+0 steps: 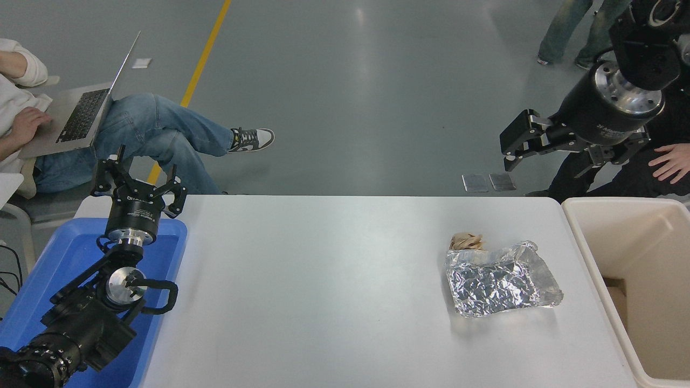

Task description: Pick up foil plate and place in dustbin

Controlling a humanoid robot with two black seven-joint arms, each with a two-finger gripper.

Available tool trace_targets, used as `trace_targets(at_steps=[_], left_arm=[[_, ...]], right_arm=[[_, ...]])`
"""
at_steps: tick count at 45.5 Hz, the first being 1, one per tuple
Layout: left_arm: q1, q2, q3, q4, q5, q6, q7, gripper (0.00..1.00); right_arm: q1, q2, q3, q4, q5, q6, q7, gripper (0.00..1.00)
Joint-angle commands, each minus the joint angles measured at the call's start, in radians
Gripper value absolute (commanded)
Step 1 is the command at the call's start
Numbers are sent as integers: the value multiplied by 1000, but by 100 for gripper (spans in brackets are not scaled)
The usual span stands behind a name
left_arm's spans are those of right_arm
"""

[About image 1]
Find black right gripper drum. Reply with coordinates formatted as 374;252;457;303
555;67;659;147

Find person in black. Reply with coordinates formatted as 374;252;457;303
526;81;690;198

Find blue plastic tray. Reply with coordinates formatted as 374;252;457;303
0;217;188;388

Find large pale bin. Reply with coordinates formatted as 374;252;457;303
562;197;690;388

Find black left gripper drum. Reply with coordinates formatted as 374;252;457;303
106;183;165;234

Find crumpled tan paper ball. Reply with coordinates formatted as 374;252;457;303
449;232;485;251

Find black cables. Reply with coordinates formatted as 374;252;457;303
0;244;23;296

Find seated person's left hand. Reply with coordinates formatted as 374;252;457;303
648;143;690;184

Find laptop person's hand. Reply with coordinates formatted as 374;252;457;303
11;107;54;146

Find grey and white shoe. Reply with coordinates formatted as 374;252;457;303
229;127;275;153

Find silver laptop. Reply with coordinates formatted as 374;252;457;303
18;31;142;160

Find standing person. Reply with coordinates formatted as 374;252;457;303
537;0;631;71

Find grey chair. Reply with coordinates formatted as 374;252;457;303
0;183;92;270

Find person with laptop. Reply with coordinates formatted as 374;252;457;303
0;38;275;197

